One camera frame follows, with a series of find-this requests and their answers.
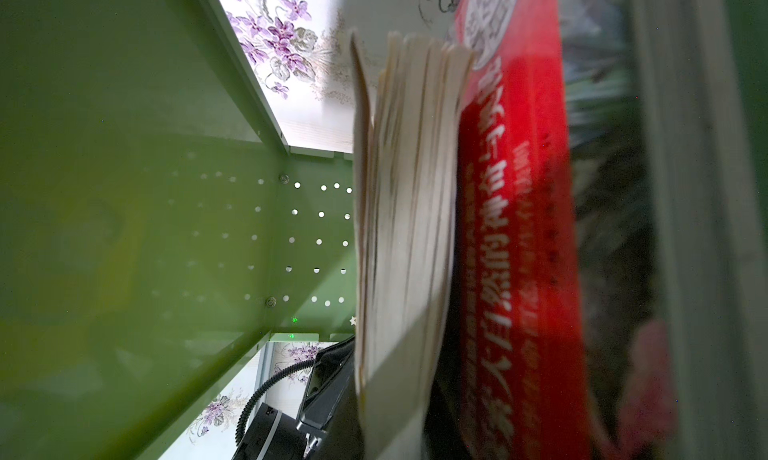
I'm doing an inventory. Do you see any green nature encyclopedia book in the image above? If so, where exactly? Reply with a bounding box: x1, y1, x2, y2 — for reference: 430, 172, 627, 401
429, 0, 767, 459

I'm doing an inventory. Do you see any green metal bookshelf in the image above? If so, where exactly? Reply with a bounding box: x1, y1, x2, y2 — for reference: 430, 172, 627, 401
1, 0, 355, 459

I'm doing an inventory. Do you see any yellow cartoon cover book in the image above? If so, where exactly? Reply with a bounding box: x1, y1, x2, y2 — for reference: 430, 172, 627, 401
350, 32, 472, 459

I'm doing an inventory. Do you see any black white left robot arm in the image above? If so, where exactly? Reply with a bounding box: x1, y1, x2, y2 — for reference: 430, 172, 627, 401
233, 337, 364, 459

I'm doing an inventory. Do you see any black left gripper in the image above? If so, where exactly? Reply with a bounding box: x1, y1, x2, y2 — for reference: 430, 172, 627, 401
297, 337, 363, 459

